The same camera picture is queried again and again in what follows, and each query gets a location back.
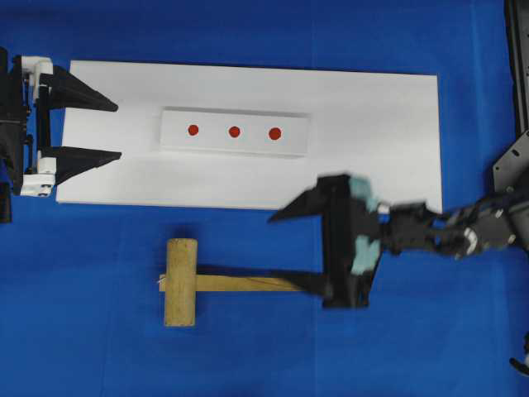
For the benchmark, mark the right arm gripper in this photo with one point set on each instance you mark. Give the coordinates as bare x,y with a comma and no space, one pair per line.
351,239

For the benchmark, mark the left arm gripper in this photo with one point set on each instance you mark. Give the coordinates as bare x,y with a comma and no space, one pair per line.
36,178

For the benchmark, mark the wooden mallet hammer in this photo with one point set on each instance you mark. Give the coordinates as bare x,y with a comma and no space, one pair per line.
181,282

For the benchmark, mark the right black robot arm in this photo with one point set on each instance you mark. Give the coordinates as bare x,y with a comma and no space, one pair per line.
494,222

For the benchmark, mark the black block at left edge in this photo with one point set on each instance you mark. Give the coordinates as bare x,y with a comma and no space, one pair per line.
5,203

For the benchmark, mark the large white foam board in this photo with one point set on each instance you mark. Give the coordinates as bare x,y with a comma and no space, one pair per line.
382,127

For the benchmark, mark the small white raised block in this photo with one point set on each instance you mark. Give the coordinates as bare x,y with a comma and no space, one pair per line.
272,134

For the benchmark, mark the blue table cloth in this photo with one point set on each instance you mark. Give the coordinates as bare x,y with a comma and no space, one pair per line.
80,311

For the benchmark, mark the black clamp at right edge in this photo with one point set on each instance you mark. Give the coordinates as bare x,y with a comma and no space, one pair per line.
521,366

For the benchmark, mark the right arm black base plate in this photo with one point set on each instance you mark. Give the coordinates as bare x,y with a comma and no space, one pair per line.
511,166

